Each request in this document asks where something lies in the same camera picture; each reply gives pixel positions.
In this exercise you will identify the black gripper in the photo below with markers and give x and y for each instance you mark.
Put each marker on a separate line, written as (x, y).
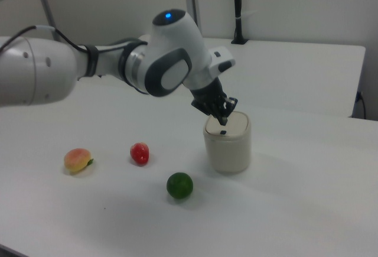
(209, 99)

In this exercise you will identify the cream garbage bin with lid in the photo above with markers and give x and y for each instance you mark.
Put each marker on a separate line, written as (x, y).
(228, 153)

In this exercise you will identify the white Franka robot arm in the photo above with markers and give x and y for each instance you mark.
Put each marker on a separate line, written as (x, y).
(177, 50)

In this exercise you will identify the green lime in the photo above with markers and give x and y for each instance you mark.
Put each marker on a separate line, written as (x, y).
(179, 186)

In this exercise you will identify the red toy strawberry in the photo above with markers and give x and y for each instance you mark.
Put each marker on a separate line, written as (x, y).
(139, 153)

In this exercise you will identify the orange yellow toy peach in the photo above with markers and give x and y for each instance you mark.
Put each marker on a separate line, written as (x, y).
(76, 161)

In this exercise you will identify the black camera pole with base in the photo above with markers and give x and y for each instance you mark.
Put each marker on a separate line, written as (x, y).
(237, 3)

